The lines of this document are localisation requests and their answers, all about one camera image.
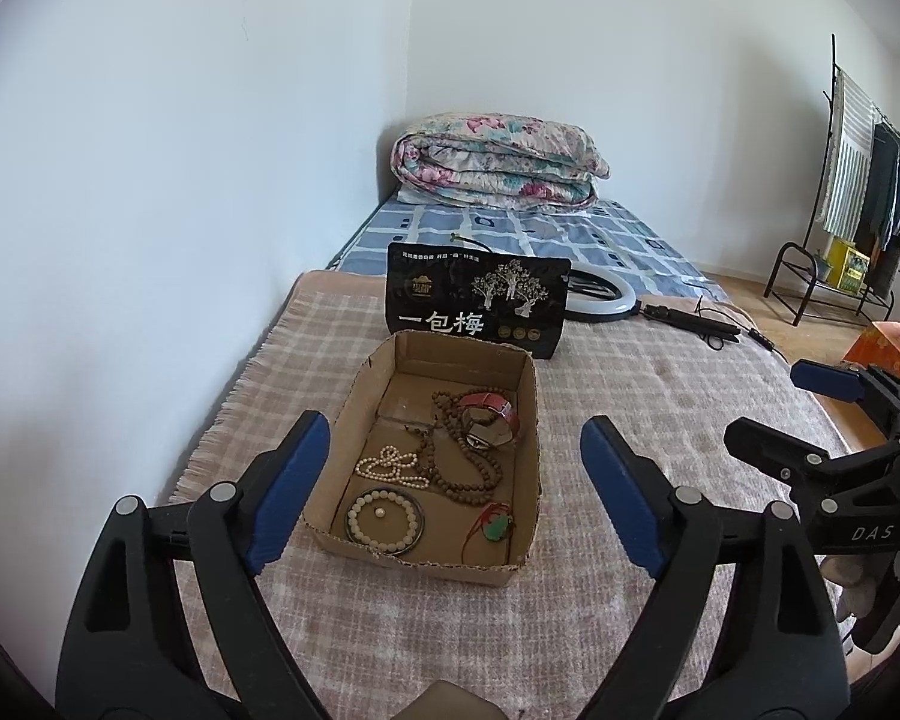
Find person's right hand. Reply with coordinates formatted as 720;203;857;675
816;538;900;627

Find yellow box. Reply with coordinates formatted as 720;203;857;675
825;236;872;294

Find black cable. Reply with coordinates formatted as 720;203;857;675
694;295;794;365

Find black snack bag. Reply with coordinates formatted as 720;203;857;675
385;242;572;361

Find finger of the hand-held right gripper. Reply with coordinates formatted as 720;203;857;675
790;361;900;437
724;416;850;494

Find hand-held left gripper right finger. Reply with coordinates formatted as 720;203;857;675
579;416;852;720

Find green pendant with red cord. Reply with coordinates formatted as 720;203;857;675
461;502;515;563

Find dark hanging clothes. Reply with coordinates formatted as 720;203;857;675
855;120;900;302

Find white ring light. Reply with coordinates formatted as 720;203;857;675
562;264;643;326

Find black metal clothes rack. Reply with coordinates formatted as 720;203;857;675
765;34;900;328

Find brown wooden bead necklace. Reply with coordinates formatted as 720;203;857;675
401;390;506;505

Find pink plaid blanket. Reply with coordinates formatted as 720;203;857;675
169;268;857;720

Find striped hanging cloth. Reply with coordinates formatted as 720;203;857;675
821;71;879;242

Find orange patterned box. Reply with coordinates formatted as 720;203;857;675
844;321;900;392

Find folded floral quilt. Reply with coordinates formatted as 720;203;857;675
390;112;613;213

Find blue patterned bedsheet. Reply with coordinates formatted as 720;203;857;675
328;195;728;302

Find cream bead bracelet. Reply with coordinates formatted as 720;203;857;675
345;490;420;551

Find thin black cord ring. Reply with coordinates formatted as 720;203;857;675
342;490;429;560

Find cardboard box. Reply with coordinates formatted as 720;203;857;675
300;330;545;590

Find white pearl necklace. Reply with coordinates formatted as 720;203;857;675
354;446;431;488

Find red leather strap watch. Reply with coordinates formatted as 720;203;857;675
454;388;525;452

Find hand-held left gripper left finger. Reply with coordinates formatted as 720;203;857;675
55;410;331;720

